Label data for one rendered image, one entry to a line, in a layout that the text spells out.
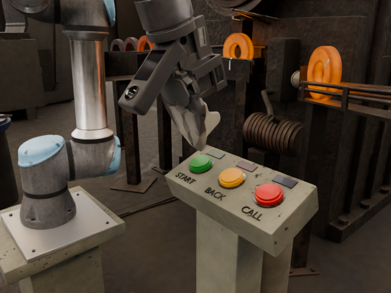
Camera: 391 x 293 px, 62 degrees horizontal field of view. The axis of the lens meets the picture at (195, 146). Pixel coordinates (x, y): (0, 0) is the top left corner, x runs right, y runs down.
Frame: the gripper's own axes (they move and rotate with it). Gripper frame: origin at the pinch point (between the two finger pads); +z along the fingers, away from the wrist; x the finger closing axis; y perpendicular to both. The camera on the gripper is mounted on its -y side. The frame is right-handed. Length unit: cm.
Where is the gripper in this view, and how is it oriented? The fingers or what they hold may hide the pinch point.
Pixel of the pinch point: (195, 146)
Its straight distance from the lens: 56.0
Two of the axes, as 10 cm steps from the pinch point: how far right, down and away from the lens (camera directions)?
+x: -6.5, -2.6, 7.2
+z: 2.6, 8.1, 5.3
